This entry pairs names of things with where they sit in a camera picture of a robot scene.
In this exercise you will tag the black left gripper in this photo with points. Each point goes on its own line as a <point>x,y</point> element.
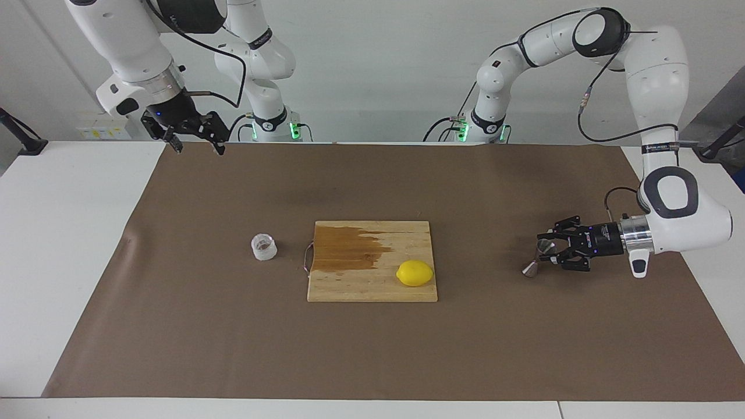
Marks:
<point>602,240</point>

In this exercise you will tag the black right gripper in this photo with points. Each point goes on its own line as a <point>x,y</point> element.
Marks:
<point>174,110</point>

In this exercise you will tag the steel double jigger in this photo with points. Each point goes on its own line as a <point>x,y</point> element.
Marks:
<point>531,269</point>

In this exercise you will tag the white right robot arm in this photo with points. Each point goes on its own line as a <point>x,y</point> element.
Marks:
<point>128,41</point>

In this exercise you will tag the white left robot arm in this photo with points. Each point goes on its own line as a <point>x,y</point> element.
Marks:
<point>657,87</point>

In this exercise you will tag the yellow lemon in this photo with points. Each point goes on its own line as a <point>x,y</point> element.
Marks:
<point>415,273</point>

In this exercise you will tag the blue object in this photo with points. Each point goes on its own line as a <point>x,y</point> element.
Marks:
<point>740,181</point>

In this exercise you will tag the wooden cutting board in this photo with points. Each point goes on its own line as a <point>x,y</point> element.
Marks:
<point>372,279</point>

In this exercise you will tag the brown table mat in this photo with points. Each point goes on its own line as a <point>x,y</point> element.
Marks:
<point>233,337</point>

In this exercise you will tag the white wall socket box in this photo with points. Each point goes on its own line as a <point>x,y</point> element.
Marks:
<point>103,125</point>

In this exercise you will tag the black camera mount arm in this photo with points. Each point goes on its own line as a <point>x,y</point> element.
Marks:
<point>719,142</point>
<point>23,139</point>

